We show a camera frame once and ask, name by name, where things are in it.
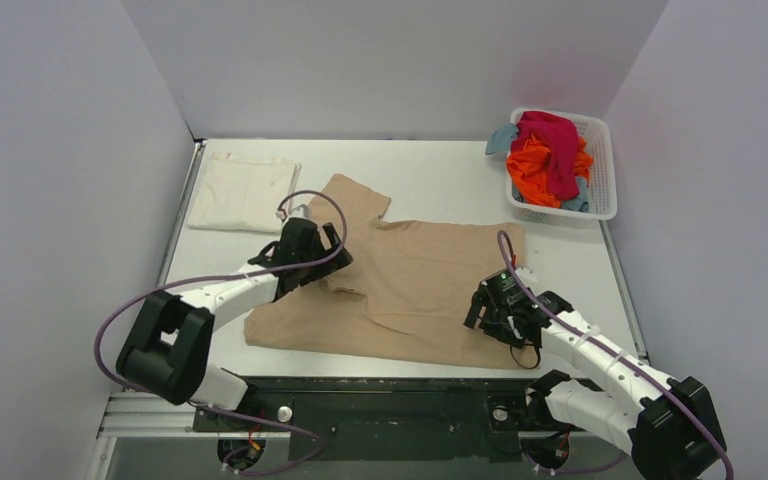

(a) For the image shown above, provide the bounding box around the orange cloth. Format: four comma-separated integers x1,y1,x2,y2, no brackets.
506,135,594,213

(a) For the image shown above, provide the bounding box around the magenta red cloth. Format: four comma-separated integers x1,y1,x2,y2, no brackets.
510,110,579,200

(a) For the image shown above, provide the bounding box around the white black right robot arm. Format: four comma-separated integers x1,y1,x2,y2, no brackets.
464,270,727,479

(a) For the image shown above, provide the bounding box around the folded cream t shirt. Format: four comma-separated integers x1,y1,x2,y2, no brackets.
187,155,301,234

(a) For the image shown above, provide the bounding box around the aluminium rail frame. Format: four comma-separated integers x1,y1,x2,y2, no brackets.
95,390,293,440

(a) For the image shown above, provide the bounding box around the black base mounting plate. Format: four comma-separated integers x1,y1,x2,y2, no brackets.
191,376,630,465

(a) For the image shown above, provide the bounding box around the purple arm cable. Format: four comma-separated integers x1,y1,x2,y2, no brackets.
93,190,350,478
496,229,735,480

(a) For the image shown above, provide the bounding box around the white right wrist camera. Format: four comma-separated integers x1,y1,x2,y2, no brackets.
515,266,539,286

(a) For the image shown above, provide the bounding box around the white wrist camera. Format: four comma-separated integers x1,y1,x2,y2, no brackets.
275,204,311,223
515,266,539,286

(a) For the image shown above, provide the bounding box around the white perforated plastic basket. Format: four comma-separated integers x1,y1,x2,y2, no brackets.
503,110,617,222

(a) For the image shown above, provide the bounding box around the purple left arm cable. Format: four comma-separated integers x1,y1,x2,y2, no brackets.
93,190,350,478

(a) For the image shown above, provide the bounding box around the teal blue cloth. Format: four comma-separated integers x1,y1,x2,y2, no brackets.
485,123,591,214

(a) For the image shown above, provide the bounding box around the tan beige t shirt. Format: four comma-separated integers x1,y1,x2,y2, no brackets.
243,174,535,369

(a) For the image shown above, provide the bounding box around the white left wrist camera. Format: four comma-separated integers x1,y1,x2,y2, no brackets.
275,204,311,223

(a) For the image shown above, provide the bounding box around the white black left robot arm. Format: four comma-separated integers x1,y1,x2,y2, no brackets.
115,217,353,430

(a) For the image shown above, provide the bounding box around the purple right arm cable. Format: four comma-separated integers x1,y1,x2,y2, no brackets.
496,229,735,480

